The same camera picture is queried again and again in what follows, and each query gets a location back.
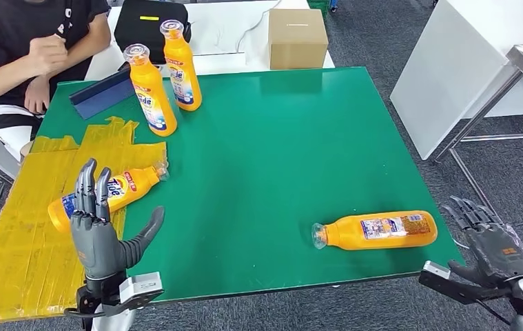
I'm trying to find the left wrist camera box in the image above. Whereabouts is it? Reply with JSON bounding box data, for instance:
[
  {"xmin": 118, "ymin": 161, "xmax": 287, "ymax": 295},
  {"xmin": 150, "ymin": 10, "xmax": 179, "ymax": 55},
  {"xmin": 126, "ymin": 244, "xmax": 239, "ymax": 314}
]
[{"xmin": 119, "ymin": 272, "xmax": 165, "ymax": 308}]

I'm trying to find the white board panel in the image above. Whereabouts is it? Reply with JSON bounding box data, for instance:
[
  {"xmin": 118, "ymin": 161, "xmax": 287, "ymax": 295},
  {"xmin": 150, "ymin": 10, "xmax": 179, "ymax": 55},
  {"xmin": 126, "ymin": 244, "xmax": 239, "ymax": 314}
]
[{"xmin": 389, "ymin": 0, "xmax": 523, "ymax": 161}]

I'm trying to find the brown cardboard box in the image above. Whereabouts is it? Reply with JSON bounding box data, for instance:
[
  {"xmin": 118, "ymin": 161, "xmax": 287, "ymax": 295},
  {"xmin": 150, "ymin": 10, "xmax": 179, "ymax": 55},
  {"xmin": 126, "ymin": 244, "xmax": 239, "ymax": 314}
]
[{"xmin": 267, "ymin": 8, "xmax": 329, "ymax": 71}]

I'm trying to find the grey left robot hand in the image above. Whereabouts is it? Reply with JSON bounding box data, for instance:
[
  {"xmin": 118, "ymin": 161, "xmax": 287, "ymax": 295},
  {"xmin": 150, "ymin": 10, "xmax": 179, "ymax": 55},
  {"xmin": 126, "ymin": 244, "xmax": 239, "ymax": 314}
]
[{"xmin": 69, "ymin": 158, "xmax": 166, "ymax": 282}]

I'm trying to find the person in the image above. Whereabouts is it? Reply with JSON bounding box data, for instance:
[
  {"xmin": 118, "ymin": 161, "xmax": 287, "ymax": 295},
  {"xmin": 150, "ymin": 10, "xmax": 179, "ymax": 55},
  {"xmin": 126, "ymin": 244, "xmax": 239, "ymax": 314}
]
[{"xmin": 0, "ymin": 0, "xmax": 112, "ymax": 159}]

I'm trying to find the black carrying bag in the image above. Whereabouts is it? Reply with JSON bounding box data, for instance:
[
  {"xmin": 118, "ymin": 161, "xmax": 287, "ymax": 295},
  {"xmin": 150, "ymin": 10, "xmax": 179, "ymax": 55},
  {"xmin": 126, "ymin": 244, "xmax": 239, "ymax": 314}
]
[{"xmin": 114, "ymin": 0, "xmax": 193, "ymax": 66}]

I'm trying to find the person's hand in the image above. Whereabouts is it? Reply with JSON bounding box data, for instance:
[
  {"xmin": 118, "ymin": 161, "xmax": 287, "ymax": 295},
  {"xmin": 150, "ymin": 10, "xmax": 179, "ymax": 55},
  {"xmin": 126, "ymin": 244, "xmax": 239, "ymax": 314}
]
[
  {"xmin": 23, "ymin": 77, "xmax": 53, "ymax": 115},
  {"xmin": 27, "ymin": 34, "xmax": 68, "ymax": 78}
]

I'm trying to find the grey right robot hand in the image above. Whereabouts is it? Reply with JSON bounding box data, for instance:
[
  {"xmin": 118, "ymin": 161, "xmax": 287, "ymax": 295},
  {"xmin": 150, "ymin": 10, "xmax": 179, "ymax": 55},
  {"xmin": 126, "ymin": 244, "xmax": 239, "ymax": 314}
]
[{"xmin": 440, "ymin": 195, "xmax": 523, "ymax": 289}]

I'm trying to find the green plastic crate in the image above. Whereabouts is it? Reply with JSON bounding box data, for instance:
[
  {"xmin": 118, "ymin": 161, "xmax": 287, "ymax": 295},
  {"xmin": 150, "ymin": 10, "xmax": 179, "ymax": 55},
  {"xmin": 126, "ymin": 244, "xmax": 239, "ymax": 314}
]
[{"xmin": 307, "ymin": 0, "xmax": 332, "ymax": 20}]

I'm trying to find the blue tablet case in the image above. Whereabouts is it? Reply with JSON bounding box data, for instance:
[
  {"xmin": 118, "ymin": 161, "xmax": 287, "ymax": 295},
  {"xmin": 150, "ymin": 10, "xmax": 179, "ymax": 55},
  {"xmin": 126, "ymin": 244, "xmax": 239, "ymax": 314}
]
[{"xmin": 69, "ymin": 66, "xmax": 136, "ymax": 121}]

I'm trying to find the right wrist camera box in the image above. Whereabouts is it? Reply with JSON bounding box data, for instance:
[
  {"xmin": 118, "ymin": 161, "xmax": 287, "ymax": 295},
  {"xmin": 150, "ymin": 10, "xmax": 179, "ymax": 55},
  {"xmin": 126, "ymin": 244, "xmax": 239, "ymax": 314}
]
[{"xmin": 418, "ymin": 260, "xmax": 513, "ymax": 305}]

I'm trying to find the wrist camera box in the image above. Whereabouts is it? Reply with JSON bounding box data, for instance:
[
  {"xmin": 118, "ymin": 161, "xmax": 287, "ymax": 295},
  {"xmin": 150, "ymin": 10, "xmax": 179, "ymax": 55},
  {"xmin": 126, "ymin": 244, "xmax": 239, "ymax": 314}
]
[
  {"xmin": 119, "ymin": 272, "xmax": 165, "ymax": 308},
  {"xmin": 418, "ymin": 260, "xmax": 513, "ymax": 305}
]

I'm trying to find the thin white table cable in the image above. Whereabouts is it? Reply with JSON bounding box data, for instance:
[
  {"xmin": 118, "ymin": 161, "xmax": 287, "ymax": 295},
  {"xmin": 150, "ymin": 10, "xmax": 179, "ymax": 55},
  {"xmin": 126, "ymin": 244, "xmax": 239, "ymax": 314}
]
[{"xmin": 236, "ymin": 0, "xmax": 285, "ymax": 52}]

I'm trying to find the orange detergent bottle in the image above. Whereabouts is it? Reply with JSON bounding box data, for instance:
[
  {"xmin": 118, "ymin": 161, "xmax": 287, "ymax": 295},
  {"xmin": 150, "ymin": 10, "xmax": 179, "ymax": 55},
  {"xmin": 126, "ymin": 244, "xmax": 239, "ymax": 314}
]
[
  {"xmin": 47, "ymin": 165, "xmax": 170, "ymax": 234},
  {"xmin": 311, "ymin": 210, "xmax": 439, "ymax": 251},
  {"xmin": 123, "ymin": 43, "xmax": 178, "ymax": 137},
  {"xmin": 159, "ymin": 19, "xmax": 203, "ymax": 112}
]

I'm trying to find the white flat box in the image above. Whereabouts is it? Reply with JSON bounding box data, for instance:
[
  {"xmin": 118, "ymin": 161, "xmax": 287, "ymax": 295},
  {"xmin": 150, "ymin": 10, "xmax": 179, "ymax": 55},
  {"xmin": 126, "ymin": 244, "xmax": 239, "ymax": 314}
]
[{"xmin": 192, "ymin": 51, "xmax": 247, "ymax": 75}]

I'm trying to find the white table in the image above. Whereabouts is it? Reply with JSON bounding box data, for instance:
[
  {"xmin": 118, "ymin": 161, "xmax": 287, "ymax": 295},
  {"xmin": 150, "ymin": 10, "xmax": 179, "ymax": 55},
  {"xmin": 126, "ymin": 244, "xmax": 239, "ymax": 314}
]
[{"xmin": 85, "ymin": 0, "xmax": 336, "ymax": 82}]

